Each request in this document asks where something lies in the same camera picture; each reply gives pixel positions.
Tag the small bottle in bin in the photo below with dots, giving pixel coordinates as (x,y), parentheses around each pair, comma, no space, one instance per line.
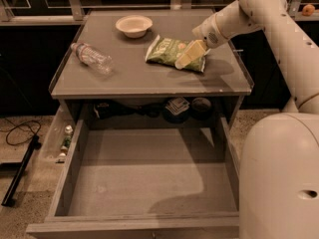
(67,139)

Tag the black object inside cabinet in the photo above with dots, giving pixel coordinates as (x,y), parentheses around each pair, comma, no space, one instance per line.
(108,108)

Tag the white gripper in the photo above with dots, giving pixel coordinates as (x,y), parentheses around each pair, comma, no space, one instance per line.
(206,31)

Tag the stack of cards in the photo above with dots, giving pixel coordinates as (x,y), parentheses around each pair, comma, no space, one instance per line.
(177,106)

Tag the clear plastic bin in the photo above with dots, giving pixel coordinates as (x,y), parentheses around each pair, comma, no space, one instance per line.
(53,146)

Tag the green jalapeno chip bag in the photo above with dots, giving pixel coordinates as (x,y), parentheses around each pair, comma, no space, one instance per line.
(167,50)

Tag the open grey top drawer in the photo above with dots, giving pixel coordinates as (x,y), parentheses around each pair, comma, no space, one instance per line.
(145,183)

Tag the metal window railing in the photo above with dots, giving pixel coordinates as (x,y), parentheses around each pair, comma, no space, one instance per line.
(133,4)

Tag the dark round container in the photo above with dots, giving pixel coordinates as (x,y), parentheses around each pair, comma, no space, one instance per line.
(200,108)

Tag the grey cabinet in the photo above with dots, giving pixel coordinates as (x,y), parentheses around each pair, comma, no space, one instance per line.
(133,79)

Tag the white paper bowl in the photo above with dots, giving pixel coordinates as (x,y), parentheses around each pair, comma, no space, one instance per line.
(134,26)

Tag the black bar stand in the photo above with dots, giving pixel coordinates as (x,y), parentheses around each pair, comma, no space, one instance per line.
(19,168)

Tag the orange fruit on ledge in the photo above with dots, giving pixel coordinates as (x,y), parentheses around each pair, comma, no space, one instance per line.
(308,10)

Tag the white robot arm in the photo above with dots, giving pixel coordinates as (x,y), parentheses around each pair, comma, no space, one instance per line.
(279,164)

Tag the clear plastic water bottle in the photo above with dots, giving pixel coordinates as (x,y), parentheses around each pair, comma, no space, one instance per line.
(93,58)

